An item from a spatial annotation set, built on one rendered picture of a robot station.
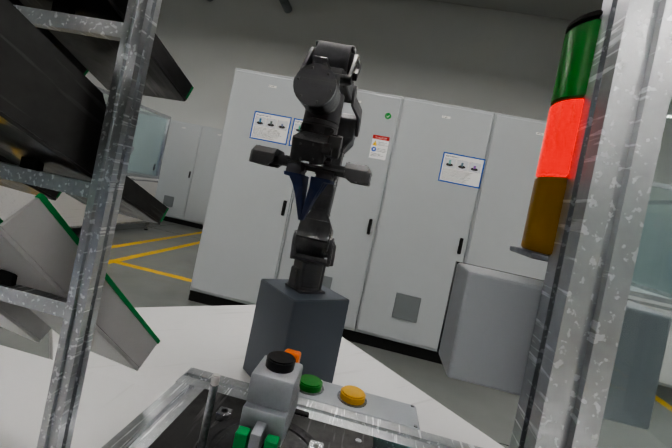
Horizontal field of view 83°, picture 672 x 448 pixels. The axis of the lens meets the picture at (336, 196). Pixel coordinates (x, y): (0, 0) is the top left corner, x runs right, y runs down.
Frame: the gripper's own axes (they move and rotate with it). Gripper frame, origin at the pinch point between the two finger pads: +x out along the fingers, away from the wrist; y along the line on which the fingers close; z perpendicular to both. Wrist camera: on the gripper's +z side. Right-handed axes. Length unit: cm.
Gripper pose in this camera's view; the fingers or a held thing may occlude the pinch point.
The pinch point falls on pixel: (305, 198)
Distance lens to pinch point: 59.4
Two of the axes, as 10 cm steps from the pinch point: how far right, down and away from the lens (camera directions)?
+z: -1.2, -0.2, -9.9
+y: 9.7, 2.0, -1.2
